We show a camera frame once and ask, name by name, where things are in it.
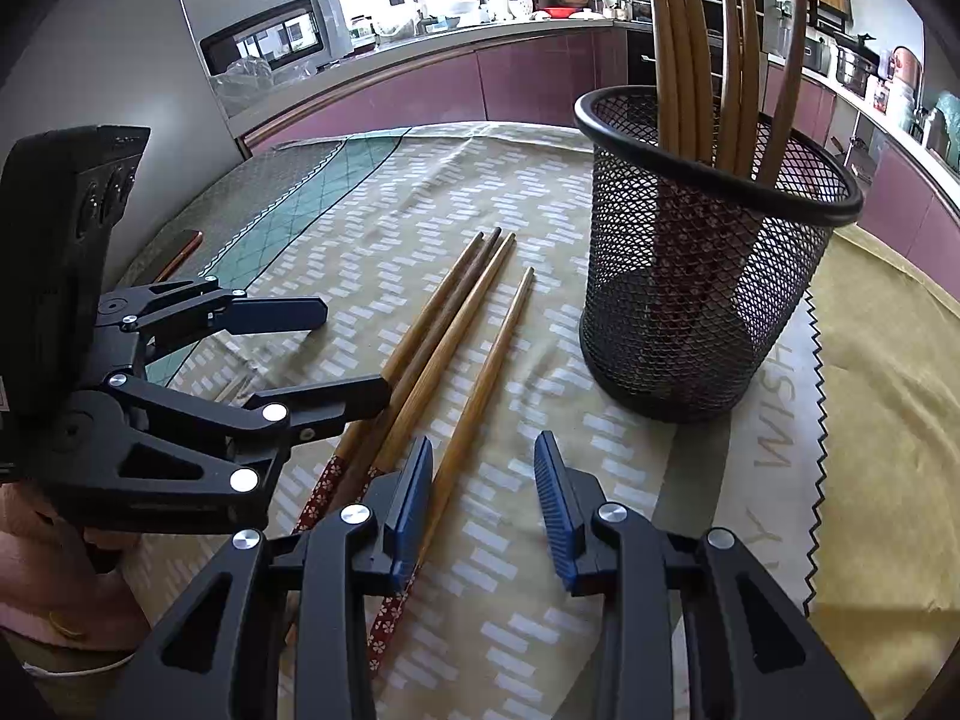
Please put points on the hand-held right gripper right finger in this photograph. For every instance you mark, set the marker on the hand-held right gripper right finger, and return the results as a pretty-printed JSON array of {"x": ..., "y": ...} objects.
[{"x": 559, "y": 517}]

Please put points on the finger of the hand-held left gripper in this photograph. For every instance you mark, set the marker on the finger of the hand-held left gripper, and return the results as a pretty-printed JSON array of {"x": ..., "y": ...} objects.
[
  {"x": 285, "y": 315},
  {"x": 337, "y": 401}
]

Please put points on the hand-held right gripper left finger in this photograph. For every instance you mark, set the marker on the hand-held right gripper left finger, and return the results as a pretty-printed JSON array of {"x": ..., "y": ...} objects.
[{"x": 409, "y": 510}]

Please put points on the red-ended wooden chopstick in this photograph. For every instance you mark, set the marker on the red-ended wooden chopstick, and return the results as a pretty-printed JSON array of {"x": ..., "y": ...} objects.
[
  {"x": 448, "y": 345},
  {"x": 429, "y": 345},
  {"x": 485, "y": 375},
  {"x": 406, "y": 345}
]

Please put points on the black mesh holder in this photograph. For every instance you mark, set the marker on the black mesh holder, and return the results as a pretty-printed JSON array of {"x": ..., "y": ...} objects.
[{"x": 675, "y": 300}]

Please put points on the bunch of wooden chopsticks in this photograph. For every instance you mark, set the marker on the bunch of wooden chopsticks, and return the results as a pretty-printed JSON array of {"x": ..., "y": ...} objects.
[{"x": 778, "y": 127}]

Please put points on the person's left hand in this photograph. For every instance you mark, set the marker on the person's left hand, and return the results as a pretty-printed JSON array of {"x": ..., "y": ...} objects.
[{"x": 52, "y": 577}]

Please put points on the brown flat case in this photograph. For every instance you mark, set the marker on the brown flat case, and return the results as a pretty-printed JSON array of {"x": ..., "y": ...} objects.
[{"x": 184, "y": 247}]

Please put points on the patterned beige tablecloth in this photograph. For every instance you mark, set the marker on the patterned beige tablecloth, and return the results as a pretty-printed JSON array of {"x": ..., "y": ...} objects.
[{"x": 375, "y": 225}]

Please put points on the grey refrigerator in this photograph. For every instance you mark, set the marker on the grey refrigerator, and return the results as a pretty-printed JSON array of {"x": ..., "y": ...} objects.
[{"x": 150, "y": 67}]

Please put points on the clear plastic bag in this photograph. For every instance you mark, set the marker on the clear plastic bag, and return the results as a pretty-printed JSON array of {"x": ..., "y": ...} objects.
[{"x": 240, "y": 82}]

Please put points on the pink base cabinets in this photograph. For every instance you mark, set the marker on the pink base cabinets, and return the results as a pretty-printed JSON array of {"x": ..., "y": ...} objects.
[
  {"x": 900, "y": 187},
  {"x": 420, "y": 90}
]

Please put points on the white microwave oven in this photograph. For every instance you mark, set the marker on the white microwave oven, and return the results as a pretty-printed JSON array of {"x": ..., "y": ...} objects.
[{"x": 262, "y": 34}]

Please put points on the red basin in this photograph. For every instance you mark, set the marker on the red basin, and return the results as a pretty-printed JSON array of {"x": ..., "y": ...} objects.
[{"x": 556, "y": 13}]

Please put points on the black built-in oven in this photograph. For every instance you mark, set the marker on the black built-in oven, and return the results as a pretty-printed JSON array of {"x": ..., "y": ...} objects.
[{"x": 637, "y": 60}]

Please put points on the silver rice cooker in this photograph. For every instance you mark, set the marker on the silver rice cooker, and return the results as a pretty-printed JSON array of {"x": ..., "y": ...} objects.
[{"x": 817, "y": 54}]

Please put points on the steel pot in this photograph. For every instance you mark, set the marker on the steel pot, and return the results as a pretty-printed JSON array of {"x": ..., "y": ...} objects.
[{"x": 853, "y": 67}]

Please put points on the pink kettle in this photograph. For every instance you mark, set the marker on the pink kettle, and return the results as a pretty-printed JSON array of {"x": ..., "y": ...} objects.
[{"x": 907, "y": 64}]

